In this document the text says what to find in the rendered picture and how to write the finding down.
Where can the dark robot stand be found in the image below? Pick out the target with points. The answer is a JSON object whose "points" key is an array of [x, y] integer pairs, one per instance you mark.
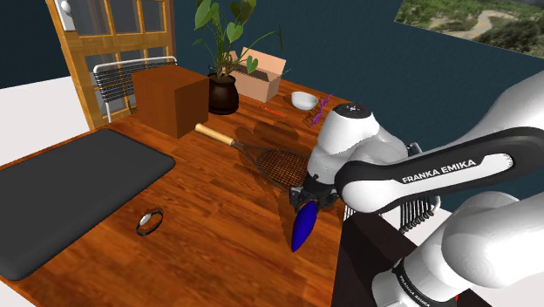
{"points": [[361, 255]]}

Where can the black desk mat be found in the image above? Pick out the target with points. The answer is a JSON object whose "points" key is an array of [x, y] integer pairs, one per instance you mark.
{"points": [[72, 191]]}

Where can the white bowl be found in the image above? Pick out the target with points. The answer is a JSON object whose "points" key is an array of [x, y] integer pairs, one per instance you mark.
{"points": [[304, 101]]}

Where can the landscape wall picture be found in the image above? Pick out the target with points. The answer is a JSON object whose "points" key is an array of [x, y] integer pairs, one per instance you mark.
{"points": [[476, 21]]}

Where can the open cardboard box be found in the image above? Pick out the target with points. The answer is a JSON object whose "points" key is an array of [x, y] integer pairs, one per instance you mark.
{"points": [[259, 85]]}

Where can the brown wooden box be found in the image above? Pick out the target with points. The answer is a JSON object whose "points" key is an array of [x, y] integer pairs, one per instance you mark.
{"points": [[170, 100]]}

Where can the blue pointed oval object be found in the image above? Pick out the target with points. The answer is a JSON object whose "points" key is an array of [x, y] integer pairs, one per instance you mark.
{"points": [[304, 225]]}

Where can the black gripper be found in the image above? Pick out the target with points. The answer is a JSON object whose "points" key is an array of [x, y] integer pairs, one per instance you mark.
{"points": [[312, 191]]}

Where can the green plant in dark pot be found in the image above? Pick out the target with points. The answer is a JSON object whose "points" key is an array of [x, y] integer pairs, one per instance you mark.
{"points": [[222, 91]]}

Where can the wooden glass pane door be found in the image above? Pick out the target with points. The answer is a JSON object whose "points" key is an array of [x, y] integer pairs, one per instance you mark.
{"points": [[78, 51]]}

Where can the wooden table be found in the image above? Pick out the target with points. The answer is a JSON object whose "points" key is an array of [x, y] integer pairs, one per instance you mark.
{"points": [[212, 238]]}

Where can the purple comb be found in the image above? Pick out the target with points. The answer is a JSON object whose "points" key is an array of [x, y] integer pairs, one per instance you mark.
{"points": [[319, 111]]}

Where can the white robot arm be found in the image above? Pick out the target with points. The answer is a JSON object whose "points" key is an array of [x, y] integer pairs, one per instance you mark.
{"points": [[476, 238]]}

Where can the red pencil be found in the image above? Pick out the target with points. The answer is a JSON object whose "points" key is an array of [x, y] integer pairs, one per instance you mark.
{"points": [[273, 112]]}

